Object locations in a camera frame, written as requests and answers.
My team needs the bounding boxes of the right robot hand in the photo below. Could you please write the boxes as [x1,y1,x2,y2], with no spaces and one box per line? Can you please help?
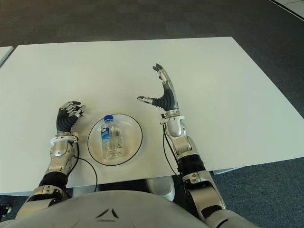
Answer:
[136,63,180,112]

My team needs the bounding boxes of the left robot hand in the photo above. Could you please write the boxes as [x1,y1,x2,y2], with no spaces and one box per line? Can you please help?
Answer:
[56,101,86,133]

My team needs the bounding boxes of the clear plastic water bottle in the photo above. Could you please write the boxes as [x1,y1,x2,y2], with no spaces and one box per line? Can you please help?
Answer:
[99,114,125,160]

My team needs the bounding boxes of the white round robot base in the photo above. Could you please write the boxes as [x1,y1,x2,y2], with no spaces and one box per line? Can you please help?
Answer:
[145,178,176,202]

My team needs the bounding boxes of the white plate black rim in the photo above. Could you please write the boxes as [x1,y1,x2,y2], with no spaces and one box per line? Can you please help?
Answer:
[87,114,143,166]

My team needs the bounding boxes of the grey robot torso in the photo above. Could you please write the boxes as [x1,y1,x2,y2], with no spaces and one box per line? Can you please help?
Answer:
[0,190,214,228]

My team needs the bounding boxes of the black wheeled stand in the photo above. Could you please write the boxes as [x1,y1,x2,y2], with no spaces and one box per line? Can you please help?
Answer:
[0,203,12,218]

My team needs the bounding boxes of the white furniture edge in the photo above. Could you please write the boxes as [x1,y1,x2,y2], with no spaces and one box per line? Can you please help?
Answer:
[270,0,304,19]

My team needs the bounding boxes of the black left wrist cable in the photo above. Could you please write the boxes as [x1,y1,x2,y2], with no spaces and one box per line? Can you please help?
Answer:
[71,139,98,193]

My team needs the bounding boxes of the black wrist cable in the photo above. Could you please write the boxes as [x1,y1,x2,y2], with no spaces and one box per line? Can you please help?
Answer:
[71,139,98,193]
[162,124,185,189]

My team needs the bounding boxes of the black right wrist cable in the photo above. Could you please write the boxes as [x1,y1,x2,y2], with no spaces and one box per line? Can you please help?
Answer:
[162,124,185,189]

